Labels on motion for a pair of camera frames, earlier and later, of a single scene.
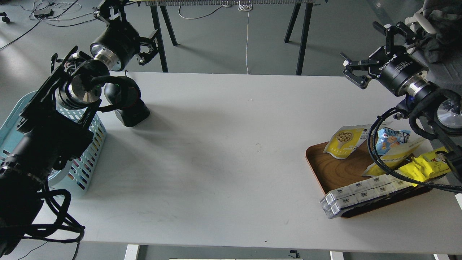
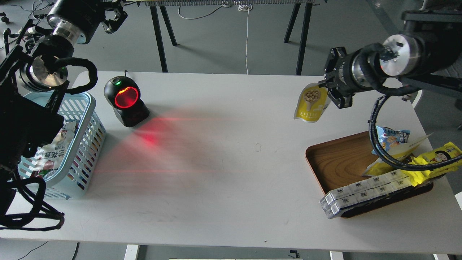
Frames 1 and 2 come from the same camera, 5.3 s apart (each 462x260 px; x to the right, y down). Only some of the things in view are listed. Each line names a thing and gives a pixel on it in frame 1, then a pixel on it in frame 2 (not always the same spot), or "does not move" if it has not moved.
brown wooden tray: x=332 y=172 does not move
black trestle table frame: x=158 y=9 does not move
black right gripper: x=400 y=70 -> x=338 y=79
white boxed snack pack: x=367 y=189 does not move
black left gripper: x=121 y=42 -> x=76 y=20
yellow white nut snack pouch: x=346 y=139 -> x=313 y=100
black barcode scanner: x=123 y=94 does not move
